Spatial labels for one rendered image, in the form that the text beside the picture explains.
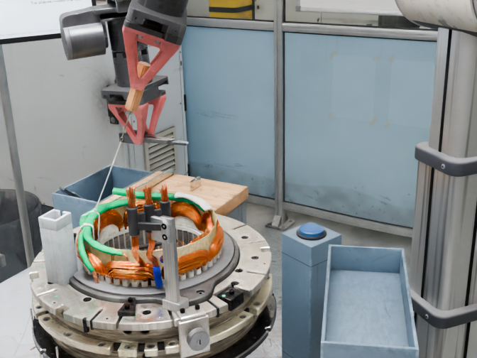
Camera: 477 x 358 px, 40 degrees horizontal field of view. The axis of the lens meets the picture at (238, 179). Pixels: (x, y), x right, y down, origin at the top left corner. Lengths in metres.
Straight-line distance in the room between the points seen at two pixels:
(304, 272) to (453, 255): 0.23
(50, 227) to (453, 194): 0.59
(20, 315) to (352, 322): 0.77
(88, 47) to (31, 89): 2.52
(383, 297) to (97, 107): 2.46
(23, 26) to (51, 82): 1.57
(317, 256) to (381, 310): 0.19
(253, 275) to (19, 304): 0.74
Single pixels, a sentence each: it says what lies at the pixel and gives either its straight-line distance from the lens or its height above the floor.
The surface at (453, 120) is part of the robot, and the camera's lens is 1.03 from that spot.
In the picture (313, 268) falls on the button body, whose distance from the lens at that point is 1.07.
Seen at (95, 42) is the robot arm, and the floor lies 1.35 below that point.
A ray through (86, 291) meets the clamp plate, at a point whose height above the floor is 1.10.
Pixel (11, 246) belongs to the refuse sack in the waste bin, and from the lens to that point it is 2.47.
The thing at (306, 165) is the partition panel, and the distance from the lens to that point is 3.37.
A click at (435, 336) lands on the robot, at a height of 0.88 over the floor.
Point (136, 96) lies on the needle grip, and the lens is 0.81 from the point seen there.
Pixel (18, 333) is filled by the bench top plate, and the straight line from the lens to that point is 1.38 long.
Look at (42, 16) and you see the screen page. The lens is 1.88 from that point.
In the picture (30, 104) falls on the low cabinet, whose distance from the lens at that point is 3.58.
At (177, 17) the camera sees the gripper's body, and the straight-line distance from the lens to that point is 0.77.
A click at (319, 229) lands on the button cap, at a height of 1.04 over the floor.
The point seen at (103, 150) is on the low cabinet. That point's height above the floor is 0.50.
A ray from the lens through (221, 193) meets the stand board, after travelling 1.17.
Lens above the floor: 1.51
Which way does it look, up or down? 21 degrees down
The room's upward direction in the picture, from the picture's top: 2 degrees counter-clockwise
